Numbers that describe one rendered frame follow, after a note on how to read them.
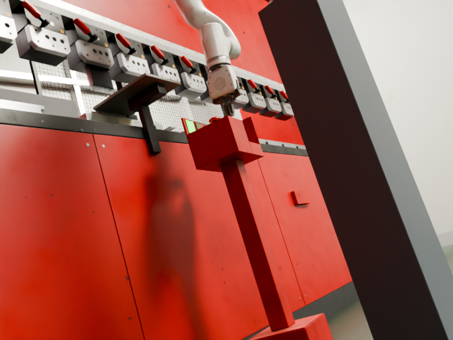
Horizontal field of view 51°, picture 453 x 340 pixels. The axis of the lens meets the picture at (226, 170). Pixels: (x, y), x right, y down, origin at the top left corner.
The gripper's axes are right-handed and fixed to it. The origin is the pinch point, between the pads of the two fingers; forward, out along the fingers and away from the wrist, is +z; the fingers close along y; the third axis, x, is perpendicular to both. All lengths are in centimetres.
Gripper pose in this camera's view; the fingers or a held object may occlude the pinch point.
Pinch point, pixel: (229, 110)
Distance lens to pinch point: 166.2
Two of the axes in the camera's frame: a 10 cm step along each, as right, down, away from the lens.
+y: 8.6, -2.7, -4.3
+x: 4.6, 0.6, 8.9
